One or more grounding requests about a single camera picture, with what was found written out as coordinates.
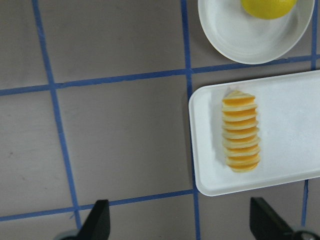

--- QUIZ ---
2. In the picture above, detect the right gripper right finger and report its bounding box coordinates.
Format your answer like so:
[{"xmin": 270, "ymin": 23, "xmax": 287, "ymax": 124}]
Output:
[{"xmin": 249, "ymin": 197, "xmax": 300, "ymax": 240}]

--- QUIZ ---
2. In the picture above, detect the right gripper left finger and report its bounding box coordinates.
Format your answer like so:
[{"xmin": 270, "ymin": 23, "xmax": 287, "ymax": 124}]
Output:
[{"xmin": 75, "ymin": 199, "xmax": 111, "ymax": 240}]

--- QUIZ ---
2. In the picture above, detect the white round plate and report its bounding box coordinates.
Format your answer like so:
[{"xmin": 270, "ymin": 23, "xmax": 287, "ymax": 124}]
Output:
[{"xmin": 197, "ymin": 0, "xmax": 315, "ymax": 65}]

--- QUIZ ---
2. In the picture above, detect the white rectangular tray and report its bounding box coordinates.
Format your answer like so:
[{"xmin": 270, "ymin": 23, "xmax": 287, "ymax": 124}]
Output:
[{"xmin": 188, "ymin": 70, "xmax": 320, "ymax": 196}]

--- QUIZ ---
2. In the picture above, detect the yellow lemon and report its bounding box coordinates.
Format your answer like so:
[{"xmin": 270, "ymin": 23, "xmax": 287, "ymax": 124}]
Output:
[{"xmin": 240, "ymin": 0, "xmax": 297, "ymax": 20}]

